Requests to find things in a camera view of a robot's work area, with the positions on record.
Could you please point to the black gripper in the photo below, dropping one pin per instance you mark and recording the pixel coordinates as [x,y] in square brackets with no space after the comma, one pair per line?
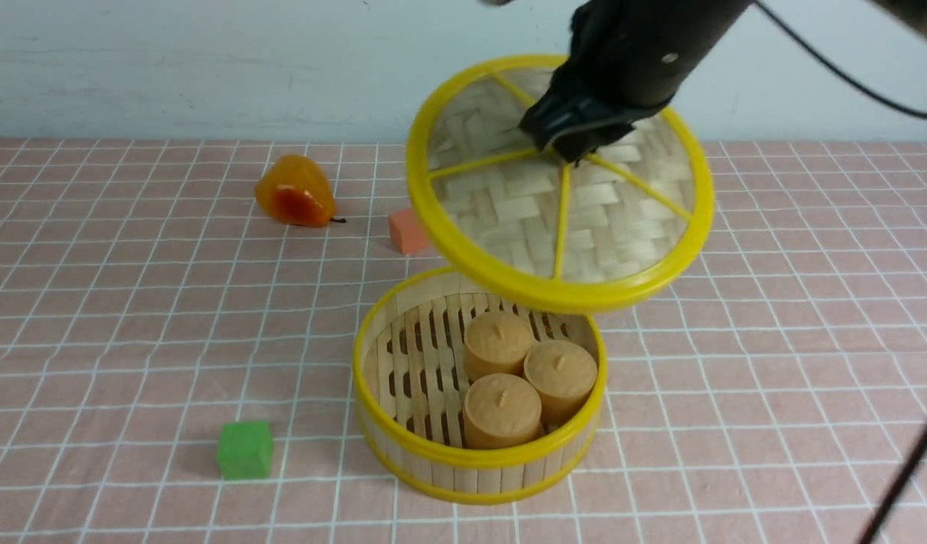
[575,117]

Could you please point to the yellow rimmed bamboo steamer lid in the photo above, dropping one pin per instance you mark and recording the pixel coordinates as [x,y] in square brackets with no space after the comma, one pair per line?
[564,237]

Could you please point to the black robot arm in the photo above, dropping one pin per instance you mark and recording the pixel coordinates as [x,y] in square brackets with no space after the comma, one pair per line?
[627,60]

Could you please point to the yellow rimmed bamboo steamer basket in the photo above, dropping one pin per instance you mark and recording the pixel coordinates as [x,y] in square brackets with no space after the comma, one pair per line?
[410,384]

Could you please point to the orange foam cube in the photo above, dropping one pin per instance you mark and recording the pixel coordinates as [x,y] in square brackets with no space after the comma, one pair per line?
[406,233]

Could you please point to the tan toy bun back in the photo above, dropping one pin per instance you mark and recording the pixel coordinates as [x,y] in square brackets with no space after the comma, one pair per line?
[496,343]

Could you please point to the tan toy bun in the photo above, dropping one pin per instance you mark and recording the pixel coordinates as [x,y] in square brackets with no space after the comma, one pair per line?
[496,343]
[563,374]
[501,411]

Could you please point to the tan toy bun right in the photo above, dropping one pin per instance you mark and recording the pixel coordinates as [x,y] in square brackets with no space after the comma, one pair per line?
[563,374]

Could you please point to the orange toy pear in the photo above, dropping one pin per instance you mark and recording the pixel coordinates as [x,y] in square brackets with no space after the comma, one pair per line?
[296,191]

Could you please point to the tan toy bun front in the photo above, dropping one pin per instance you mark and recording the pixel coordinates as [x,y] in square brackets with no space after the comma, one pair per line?
[501,411]

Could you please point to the pink grid tablecloth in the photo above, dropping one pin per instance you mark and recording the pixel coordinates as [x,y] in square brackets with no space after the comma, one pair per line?
[146,300]

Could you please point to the green foam cube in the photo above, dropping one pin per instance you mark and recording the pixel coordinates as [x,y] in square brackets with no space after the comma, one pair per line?
[245,450]

